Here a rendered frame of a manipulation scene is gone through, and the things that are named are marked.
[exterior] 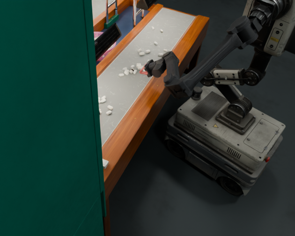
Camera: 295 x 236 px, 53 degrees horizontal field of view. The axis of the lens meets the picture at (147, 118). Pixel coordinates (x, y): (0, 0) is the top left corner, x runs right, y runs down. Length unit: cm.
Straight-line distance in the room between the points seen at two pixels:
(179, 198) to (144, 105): 84
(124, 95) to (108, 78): 18
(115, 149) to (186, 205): 92
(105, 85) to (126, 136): 45
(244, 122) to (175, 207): 76
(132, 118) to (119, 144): 19
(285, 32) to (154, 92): 76
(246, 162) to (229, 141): 18
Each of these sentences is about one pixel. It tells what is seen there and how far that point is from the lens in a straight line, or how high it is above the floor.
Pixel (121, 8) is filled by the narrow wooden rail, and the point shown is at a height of 72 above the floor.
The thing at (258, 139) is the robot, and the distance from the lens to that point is 210.
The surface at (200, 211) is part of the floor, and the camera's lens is 223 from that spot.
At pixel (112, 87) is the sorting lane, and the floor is 74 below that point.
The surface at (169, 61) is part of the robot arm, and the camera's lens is 160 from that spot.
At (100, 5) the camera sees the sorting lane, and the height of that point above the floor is 74.
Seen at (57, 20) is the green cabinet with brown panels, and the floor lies 165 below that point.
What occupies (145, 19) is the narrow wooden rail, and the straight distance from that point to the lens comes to 249.
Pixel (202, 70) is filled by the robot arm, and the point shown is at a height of 120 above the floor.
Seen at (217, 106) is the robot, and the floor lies 47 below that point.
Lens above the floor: 195
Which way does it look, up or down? 47 degrees down
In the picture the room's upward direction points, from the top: 6 degrees clockwise
